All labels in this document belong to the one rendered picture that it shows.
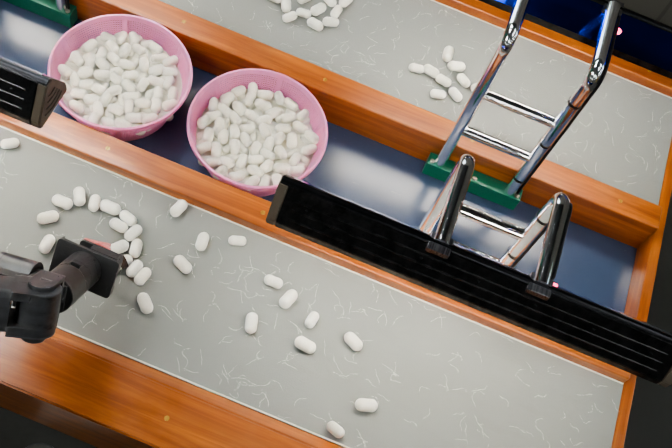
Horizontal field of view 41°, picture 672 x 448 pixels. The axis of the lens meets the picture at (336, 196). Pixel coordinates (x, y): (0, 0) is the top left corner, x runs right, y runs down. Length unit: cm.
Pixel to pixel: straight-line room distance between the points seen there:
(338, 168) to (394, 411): 51
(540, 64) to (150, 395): 107
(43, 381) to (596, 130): 118
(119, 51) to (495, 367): 93
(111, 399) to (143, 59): 67
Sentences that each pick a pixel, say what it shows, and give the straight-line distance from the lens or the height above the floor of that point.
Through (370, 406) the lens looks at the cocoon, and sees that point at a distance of 152.
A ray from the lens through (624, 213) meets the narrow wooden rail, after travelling 184.
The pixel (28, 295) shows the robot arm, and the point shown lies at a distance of 127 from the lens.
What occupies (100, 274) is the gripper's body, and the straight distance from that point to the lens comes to 142.
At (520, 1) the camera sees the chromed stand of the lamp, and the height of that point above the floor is 112.
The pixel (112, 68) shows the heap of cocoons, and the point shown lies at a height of 72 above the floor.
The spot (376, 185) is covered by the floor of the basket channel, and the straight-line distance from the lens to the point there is 179.
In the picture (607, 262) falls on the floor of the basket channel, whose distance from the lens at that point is 188.
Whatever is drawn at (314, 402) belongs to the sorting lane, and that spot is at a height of 74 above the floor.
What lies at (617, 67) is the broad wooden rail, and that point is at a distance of 204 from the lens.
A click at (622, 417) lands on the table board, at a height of 74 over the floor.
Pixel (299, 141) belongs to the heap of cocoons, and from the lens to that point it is 175.
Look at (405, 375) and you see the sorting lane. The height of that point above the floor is 74.
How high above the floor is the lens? 219
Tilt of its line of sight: 60 degrees down
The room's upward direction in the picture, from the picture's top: 21 degrees clockwise
